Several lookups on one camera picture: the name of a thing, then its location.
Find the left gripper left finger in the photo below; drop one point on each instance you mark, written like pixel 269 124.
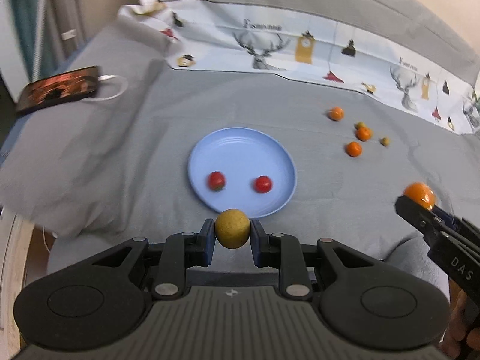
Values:
pixel 105 297

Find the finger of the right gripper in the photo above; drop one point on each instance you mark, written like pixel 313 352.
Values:
pixel 416 215
pixel 448 218

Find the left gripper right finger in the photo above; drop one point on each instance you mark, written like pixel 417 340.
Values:
pixel 365 301

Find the orange kumquat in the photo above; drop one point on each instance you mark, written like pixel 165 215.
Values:
pixel 336 113
pixel 354 149
pixel 363 133
pixel 422 194

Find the yellow-green round fruit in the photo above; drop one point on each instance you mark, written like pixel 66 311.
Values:
pixel 232 229

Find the person's right hand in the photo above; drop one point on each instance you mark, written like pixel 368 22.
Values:
pixel 458 328

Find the small green fruit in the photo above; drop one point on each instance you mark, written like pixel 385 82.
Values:
pixel 385 141
pixel 360 124

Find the right red cherry tomato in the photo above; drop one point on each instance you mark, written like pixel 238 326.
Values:
pixel 263 184

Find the red cherry tomato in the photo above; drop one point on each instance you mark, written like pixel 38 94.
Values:
pixel 216 181
pixel 263 184

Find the grey bed sheet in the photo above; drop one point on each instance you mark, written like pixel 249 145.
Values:
pixel 98 172

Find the left red cherry tomato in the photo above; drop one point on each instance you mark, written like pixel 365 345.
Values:
pixel 216 181

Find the blue round plate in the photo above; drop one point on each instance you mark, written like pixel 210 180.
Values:
pixel 242 154

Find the black smartphone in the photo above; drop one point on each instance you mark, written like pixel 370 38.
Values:
pixel 65 87

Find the white deer print cloth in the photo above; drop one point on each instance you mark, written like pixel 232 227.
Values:
pixel 395 51

